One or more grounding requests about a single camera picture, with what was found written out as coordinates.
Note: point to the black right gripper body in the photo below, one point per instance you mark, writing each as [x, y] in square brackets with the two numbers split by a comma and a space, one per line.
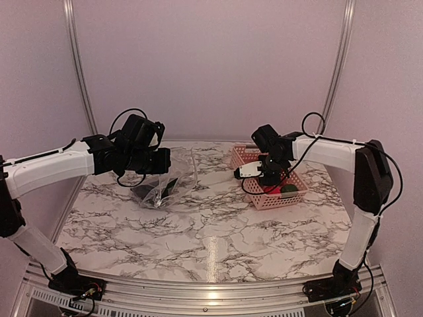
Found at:
[275, 166]

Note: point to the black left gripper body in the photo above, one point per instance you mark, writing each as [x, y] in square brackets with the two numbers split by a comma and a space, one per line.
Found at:
[138, 161]

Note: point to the pink perforated plastic basket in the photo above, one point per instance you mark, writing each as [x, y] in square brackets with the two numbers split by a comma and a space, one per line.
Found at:
[243, 154]

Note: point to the dark purple eggplant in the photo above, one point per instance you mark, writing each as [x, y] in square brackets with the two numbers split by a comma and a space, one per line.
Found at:
[145, 194]

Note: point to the long green cucumber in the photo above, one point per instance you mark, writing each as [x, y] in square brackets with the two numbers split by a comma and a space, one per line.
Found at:
[169, 188]

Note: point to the clear zip top bag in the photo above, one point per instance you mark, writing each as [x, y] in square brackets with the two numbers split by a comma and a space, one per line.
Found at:
[162, 191]

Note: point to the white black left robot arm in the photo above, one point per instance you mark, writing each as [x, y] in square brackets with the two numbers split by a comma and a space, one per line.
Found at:
[93, 155]

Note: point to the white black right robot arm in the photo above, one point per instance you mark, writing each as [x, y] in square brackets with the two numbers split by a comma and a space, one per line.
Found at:
[373, 180]

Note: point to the green bell pepper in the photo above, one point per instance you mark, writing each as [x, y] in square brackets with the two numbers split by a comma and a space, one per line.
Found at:
[288, 188]

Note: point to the pink red apple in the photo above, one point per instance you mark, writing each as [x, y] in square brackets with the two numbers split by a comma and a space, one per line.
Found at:
[272, 190]

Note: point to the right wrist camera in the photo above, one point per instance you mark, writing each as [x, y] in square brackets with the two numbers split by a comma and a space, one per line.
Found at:
[249, 170]

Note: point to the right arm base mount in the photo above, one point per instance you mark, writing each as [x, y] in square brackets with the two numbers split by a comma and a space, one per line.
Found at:
[342, 282]

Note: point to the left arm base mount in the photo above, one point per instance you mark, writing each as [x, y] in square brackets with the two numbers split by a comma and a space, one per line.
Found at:
[71, 282]

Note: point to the left aluminium frame post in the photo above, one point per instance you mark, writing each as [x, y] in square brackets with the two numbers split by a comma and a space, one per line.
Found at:
[69, 12]

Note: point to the aluminium frame post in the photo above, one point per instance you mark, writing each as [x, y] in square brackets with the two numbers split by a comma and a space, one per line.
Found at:
[69, 12]
[340, 58]

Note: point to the right aluminium frame post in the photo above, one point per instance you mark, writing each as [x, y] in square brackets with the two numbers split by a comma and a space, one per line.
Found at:
[340, 58]

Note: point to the aluminium front rail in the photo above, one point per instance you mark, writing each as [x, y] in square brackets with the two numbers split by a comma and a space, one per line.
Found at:
[126, 296]

